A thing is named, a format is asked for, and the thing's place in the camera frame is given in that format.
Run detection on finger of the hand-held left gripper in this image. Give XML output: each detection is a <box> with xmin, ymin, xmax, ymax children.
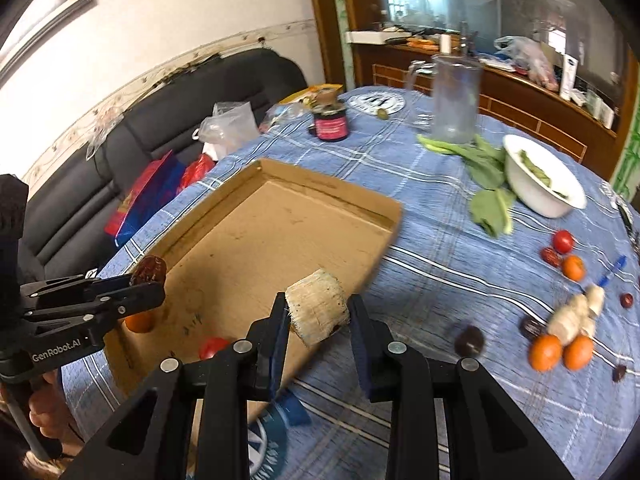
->
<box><xmin>20</xmin><ymin>272</ymin><xmax>167</xmax><ymax>336</ymax></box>

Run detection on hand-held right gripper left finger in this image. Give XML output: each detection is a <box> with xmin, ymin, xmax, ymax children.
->
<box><xmin>60</xmin><ymin>292</ymin><xmax>292</xmax><ymax>480</ymax></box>

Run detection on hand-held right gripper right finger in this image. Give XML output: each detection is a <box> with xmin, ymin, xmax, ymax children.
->
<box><xmin>347</xmin><ymin>294</ymin><xmax>576</xmax><ymax>480</ymax></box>

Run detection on large orange tangerine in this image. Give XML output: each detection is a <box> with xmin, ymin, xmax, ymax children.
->
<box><xmin>124</xmin><ymin>311</ymin><xmax>156</xmax><ymax>334</ymax></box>

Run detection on large red date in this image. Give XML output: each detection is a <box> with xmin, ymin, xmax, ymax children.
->
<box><xmin>131</xmin><ymin>255</ymin><xmax>167</xmax><ymax>287</ymax></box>

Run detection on pale yam piece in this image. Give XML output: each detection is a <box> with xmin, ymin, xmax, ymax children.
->
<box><xmin>285</xmin><ymin>268</ymin><xmax>351</xmax><ymax>347</ymax></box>
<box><xmin>547</xmin><ymin>294</ymin><xmax>591</xmax><ymax>346</ymax></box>
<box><xmin>585</xmin><ymin>285</ymin><xmax>607</xmax><ymax>321</ymax></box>

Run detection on dark round fruit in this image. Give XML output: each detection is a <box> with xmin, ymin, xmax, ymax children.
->
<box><xmin>453</xmin><ymin>325</ymin><xmax>485</xmax><ymax>358</ymax></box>

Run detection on brown cardboard tray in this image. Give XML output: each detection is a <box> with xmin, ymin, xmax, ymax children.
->
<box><xmin>102</xmin><ymin>157</ymin><xmax>405</xmax><ymax>426</ymax></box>

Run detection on small orange tangerine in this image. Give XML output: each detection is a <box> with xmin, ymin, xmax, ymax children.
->
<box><xmin>529</xmin><ymin>334</ymin><xmax>563</xmax><ymax>372</ymax></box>
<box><xmin>561</xmin><ymin>255</ymin><xmax>587</xmax><ymax>282</ymax></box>
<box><xmin>563</xmin><ymin>335</ymin><xmax>596</xmax><ymax>372</ymax></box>

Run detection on person's left hand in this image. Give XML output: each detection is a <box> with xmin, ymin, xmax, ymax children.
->
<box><xmin>27</xmin><ymin>370</ymin><xmax>86</xmax><ymax>456</ymax></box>

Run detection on red and blue box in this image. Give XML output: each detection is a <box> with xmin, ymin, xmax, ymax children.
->
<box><xmin>104</xmin><ymin>150</ymin><xmax>188</xmax><ymax>248</ymax></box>

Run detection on blue plaid tablecloth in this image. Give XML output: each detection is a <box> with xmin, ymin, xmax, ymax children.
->
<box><xmin>60</xmin><ymin>85</ymin><xmax>640</xmax><ymax>480</ymax></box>

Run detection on red plastic bag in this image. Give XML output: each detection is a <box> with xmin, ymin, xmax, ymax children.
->
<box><xmin>177</xmin><ymin>154</ymin><xmax>216</xmax><ymax>191</ymax></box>

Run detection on black leather sofa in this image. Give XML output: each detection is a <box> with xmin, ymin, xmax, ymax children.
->
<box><xmin>0</xmin><ymin>49</ymin><xmax>308</xmax><ymax>281</ymax></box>

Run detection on green leaf vegetable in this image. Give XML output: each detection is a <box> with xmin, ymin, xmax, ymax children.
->
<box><xmin>417</xmin><ymin>134</ymin><xmax>507</xmax><ymax>191</ymax></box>
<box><xmin>470</xmin><ymin>187</ymin><xmax>517</xmax><ymax>238</ymax></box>

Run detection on white plastic bag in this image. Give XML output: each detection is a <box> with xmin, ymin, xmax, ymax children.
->
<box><xmin>192</xmin><ymin>101</ymin><xmax>261</xmax><ymax>161</ymax></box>

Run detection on dark jar with red label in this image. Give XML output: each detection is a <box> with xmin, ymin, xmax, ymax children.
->
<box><xmin>312</xmin><ymin>89</ymin><xmax>349</xmax><ymax>142</ymax></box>

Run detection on clear plastic bag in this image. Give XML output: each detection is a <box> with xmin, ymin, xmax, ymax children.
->
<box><xmin>260</xmin><ymin>102</ymin><xmax>306</xmax><ymax>133</ymax></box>

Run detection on white bowl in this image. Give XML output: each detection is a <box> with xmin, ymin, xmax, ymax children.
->
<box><xmin>502</xmin><ymin>134</ymin><xmax>587</xmax><ymax>219</ymax></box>

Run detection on green vegetable scraps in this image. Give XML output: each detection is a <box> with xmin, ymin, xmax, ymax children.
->
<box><xmin>517</xmin><ymin>150</ymin><xmax>568</xmax><ymax>198</ymax></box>

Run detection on yellow box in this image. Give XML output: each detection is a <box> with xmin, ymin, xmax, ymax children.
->
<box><xmin>277</xmin><ymin>84</ymin><xmax>346</xmax><ymax>106</ymax></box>

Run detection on blue pen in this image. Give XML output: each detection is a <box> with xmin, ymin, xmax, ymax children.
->
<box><xmin>582</xmin><ymin>255</ymin><xmax>628</xmax><ymax>293</ymax></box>

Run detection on clear glass pitcher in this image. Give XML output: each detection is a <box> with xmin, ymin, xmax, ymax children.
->
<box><xmin>404</xmin><ymin>54</ymin><xmax>483</xmax><ymax>145</ymax></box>

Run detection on wooden chair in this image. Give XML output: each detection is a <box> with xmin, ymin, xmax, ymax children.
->
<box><xmin>371</xmin><ymin>64</ymin><xmax>436</xmax><ymax>96</ymax></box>
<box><xmin>477</xmin><ymin>94</ymin><xmax>587</xmax><ymax>163</ymax></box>

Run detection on wooden sideboard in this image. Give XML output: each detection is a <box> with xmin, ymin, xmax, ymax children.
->
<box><xmin>350</xmin><ymin>40</ymin><xmax>621</xmax><ymax>181</ymax></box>

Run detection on flat white box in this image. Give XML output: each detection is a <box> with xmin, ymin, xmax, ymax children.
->
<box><xmin>346</xmin><ymin>30</ymin><xmax>398</xmax><ymax>45</ymax></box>

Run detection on filled translucent plastic bag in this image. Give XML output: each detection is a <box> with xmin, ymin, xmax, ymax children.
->
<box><xmin>494</xmin><ymin>36</ymin><xmax>558</xmax><ymax>88</ymax></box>

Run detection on white bottle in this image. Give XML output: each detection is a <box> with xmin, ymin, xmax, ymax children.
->
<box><xmin>560</xmin><ymin>54</ymin><xmax>580</xmax><ymax>101</ymax></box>

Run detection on framed wall picture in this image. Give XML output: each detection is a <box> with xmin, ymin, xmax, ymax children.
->
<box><xmin>0</xmin><ymin>0</ymin><xmax>96</xmax><ymax>78</ymax></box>

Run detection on wooden door frame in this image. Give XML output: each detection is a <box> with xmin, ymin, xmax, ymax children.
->
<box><xmin>304</xmin><ymin>0</ymin><xmax>358</xmax><ymax>88</ymax></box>

